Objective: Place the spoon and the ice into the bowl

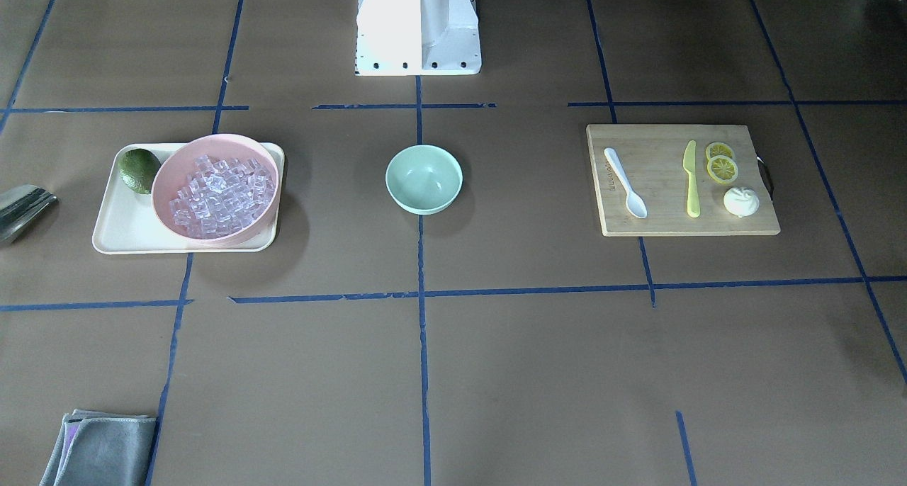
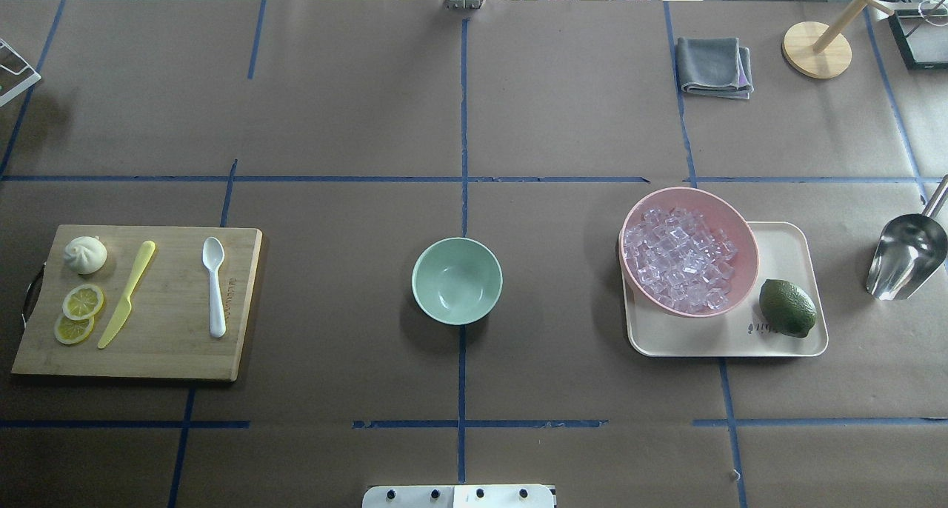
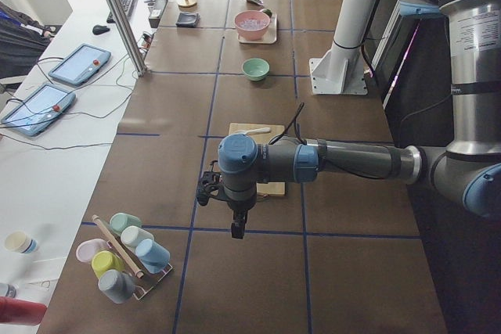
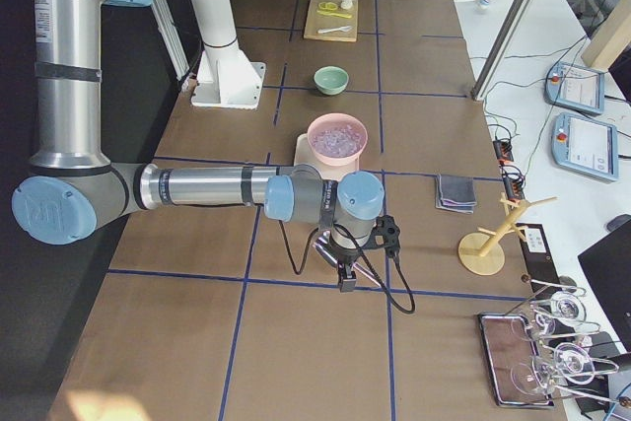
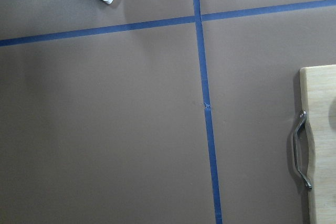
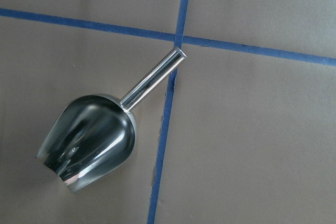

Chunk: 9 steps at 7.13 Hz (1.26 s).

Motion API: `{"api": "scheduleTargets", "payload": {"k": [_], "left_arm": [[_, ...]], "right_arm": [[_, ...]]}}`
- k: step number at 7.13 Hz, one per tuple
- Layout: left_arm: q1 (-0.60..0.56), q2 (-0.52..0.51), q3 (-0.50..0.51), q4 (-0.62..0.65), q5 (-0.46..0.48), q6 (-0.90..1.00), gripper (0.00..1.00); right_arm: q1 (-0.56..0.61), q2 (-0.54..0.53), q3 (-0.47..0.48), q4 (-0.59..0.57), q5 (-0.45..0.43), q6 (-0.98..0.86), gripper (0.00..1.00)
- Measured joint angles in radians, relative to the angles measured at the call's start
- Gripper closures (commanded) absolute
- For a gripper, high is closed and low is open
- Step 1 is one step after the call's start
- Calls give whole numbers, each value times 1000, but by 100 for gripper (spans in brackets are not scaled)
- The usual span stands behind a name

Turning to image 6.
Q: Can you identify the steel ice scoop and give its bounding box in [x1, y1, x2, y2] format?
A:
[36, 47, 187, 193]

